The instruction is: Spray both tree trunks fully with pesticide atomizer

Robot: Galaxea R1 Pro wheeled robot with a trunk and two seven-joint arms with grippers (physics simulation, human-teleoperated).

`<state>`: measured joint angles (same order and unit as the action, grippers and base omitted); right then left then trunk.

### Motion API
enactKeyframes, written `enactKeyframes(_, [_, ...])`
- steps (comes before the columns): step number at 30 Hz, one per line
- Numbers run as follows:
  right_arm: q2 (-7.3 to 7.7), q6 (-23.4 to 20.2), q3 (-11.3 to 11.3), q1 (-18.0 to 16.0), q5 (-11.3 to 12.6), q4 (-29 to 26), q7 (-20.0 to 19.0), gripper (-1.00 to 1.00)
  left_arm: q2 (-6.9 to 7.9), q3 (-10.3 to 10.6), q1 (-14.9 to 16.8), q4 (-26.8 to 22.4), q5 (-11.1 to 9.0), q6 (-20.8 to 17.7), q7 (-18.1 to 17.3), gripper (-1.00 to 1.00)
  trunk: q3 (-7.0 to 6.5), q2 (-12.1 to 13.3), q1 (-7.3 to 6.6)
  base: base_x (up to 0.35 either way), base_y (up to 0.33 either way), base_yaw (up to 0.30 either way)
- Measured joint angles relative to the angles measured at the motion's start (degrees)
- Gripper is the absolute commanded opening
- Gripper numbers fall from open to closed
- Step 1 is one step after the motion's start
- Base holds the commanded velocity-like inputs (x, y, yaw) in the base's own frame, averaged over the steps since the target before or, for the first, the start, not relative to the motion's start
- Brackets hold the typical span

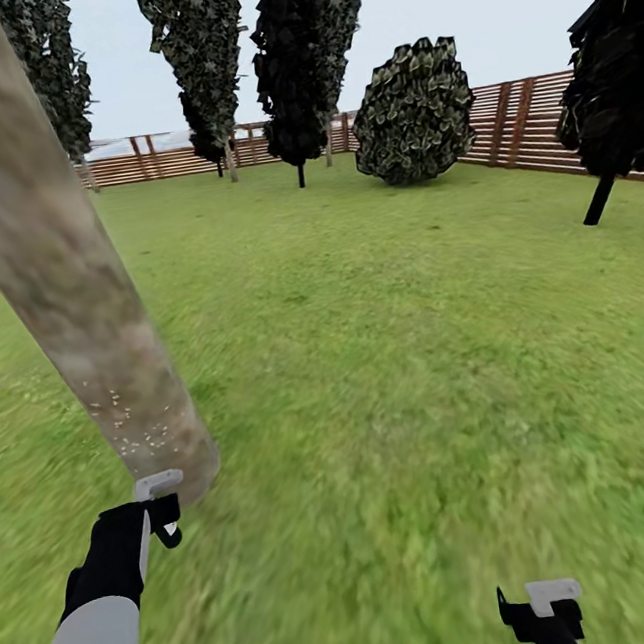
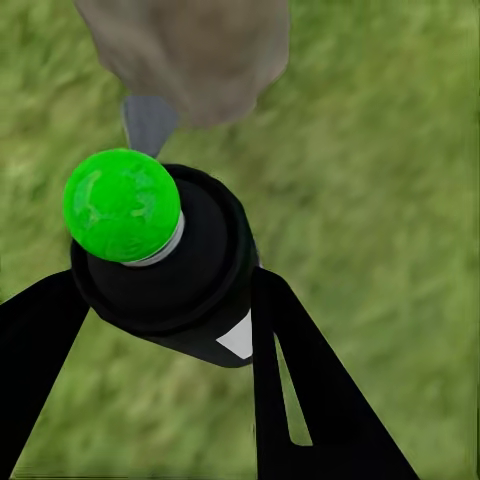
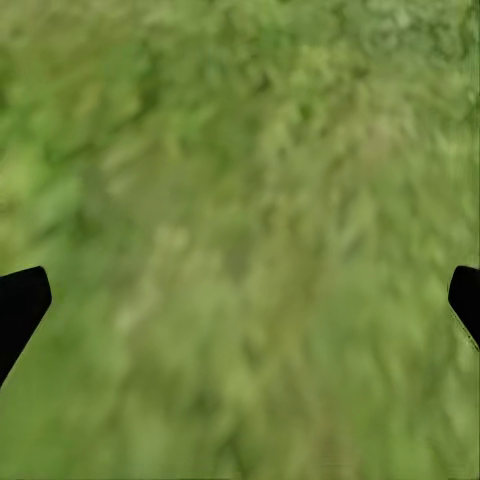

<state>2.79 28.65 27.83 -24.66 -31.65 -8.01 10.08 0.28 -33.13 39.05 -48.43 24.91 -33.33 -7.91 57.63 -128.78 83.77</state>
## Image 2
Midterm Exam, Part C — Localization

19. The pesticide atomizer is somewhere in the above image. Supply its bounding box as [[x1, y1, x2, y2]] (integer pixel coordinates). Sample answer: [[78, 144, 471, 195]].
[[62, 95, 260, 368]]

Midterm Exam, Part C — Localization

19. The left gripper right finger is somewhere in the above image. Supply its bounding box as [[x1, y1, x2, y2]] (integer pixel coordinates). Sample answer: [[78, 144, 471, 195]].
[[250, 266, 420, 480]]

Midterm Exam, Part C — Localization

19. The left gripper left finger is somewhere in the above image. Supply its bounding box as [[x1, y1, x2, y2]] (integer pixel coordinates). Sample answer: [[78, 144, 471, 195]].
[[0, 270, 91, 480]]

